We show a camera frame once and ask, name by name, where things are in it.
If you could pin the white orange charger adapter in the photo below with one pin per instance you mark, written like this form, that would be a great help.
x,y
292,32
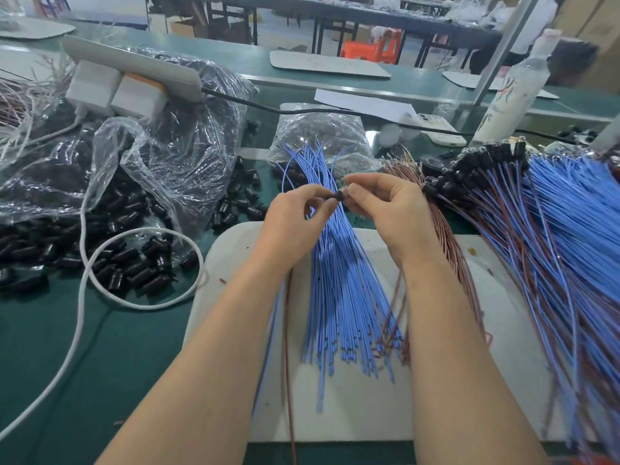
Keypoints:
x,y
139,97

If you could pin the blue table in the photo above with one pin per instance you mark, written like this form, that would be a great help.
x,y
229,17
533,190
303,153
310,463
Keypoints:
x,y
92,6

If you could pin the large clear plastic bag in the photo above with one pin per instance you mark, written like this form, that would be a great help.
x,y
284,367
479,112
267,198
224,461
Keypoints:
x,y
189,140

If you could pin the white spray bottle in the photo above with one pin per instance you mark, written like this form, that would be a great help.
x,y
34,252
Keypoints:
x,y
513,92

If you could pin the pile of black plastic caps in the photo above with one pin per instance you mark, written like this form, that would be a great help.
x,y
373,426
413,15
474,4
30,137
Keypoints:
x,y
34,252

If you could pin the orange plastic stool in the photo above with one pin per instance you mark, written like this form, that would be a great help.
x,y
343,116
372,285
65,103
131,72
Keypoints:
x,y
375,46

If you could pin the short metal frame post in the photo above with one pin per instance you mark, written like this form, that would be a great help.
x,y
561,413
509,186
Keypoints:
x,y
607,138

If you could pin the slanted metal frame post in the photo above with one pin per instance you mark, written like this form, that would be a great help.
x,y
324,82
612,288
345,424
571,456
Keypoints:
x,y
506,43

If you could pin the person's right forearm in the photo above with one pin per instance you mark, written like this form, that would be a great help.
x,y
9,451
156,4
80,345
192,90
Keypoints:
x,y
470,382

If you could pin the white flat device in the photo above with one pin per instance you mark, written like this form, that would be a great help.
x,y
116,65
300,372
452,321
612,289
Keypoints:
x,y
438,130

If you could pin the white power strip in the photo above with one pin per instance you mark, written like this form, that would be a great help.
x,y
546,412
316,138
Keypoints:
x,y
131,65

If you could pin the person's left forearm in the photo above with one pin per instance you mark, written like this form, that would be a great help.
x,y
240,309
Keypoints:
x,y
194,387

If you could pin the white computer mouse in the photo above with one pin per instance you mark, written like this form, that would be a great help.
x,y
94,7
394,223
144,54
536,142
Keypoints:
x,y
389,137

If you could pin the white work board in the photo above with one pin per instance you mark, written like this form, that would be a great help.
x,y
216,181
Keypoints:
x,y
368,411

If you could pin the person's left hand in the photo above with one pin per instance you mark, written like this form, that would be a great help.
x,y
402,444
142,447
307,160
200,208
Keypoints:
x,y
289,227

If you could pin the white flat tray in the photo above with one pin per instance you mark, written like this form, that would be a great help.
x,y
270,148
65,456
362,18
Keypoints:
x,y
34,28
462,80
329,64

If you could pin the long black-frame table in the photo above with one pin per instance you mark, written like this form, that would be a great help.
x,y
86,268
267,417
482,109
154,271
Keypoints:
x,y
310,8

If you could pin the cardboard boxes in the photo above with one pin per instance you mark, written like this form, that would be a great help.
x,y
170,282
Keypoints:
x,y
593,29

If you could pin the white paper sheet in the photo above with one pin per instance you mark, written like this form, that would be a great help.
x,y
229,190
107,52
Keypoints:
x,y
360,103

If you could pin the black cap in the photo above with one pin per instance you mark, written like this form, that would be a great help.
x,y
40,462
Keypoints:
x,y
339,194

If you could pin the person's right hand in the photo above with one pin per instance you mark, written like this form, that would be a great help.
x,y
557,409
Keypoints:
x,y
397,216

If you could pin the small clear plastic bag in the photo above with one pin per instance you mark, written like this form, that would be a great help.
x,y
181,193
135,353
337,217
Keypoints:
x,y
320,132

